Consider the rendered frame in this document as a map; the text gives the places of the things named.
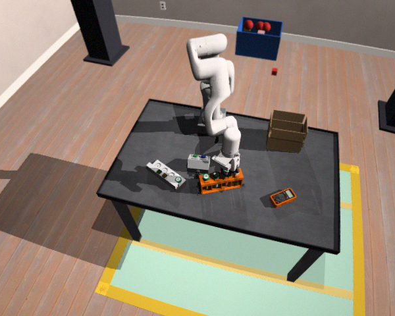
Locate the brown cardboard box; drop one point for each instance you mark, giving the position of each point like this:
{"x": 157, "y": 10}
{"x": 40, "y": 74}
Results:
{"x": 285, "y": 135}

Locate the orange pocket multimeter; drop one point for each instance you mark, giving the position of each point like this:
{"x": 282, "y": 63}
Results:
{"x": 282, "y": 197}

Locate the orange tube holder plate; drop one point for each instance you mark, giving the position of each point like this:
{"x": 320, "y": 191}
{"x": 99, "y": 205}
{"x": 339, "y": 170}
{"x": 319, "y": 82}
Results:
{"x": 220, "y": 182}

